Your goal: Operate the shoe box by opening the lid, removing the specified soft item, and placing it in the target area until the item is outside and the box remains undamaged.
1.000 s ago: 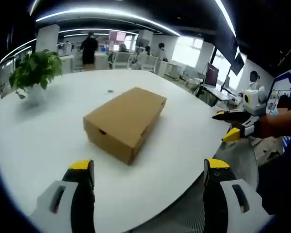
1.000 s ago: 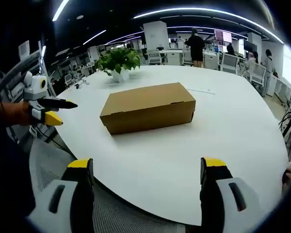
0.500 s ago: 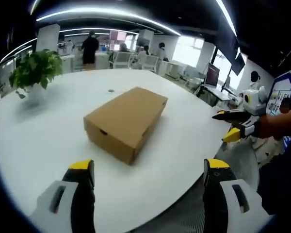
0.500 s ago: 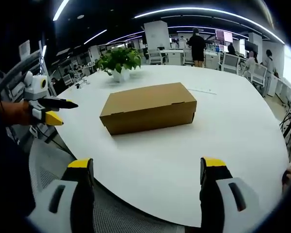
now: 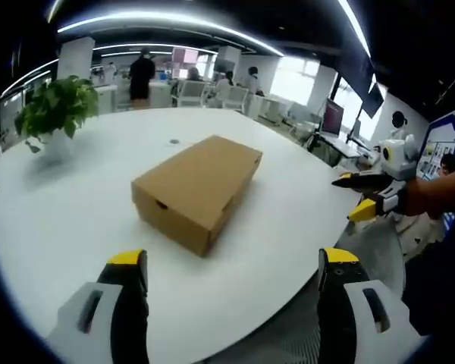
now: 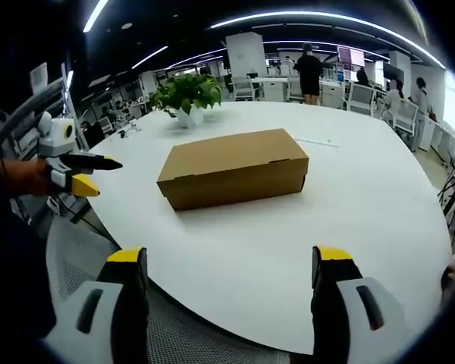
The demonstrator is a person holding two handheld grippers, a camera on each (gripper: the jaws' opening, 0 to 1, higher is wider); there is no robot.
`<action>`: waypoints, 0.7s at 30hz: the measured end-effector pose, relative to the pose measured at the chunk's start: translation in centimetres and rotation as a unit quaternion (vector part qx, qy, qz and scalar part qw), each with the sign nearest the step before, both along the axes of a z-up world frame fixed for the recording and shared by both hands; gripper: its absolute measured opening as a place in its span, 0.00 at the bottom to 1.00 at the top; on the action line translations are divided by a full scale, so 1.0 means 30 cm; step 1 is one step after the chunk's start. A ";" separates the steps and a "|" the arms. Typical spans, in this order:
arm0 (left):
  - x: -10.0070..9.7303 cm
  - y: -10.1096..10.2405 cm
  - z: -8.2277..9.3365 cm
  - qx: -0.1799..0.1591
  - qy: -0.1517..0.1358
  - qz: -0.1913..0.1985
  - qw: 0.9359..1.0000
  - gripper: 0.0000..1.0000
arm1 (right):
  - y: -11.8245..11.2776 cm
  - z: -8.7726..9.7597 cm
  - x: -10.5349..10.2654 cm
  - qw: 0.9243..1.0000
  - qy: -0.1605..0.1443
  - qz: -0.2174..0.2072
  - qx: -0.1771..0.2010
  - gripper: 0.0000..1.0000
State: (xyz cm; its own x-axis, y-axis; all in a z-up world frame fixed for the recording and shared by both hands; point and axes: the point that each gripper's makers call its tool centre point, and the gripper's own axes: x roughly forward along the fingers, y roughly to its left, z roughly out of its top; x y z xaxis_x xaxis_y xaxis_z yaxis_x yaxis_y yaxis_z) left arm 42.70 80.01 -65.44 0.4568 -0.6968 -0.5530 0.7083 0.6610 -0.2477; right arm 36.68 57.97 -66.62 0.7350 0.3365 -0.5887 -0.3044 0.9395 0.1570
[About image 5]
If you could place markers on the brown cardboard shoe box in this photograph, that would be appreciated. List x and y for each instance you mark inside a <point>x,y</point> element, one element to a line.
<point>197,189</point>

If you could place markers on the green potted plant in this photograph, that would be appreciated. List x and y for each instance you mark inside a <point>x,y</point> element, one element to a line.
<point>57,108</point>

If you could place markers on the white square pillar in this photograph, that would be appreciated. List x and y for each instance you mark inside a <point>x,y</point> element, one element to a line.
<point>75,58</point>

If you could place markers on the small round table grommet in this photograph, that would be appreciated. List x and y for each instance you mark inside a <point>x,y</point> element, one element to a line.
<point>173,142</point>

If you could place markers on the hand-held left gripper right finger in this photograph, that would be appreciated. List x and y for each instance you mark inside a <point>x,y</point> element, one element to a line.
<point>349,303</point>

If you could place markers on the white plant pot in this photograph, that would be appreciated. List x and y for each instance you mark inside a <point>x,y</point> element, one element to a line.
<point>57,146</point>

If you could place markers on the hanging dark screen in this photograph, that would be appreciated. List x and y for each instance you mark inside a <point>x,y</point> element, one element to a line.
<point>373,99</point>

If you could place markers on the computer monitor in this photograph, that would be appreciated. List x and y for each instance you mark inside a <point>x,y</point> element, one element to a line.
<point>333,117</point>

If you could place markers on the white office chair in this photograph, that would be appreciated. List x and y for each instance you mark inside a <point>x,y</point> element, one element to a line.
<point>235,99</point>
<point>191,93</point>

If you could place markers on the blue wall poster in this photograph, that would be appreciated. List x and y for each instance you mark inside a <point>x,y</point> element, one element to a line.
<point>445,146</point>

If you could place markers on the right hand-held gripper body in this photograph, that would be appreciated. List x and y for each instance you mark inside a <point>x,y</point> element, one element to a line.
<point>396,159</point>

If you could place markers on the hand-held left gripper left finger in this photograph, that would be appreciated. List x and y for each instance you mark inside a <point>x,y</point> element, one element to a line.
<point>110,303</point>

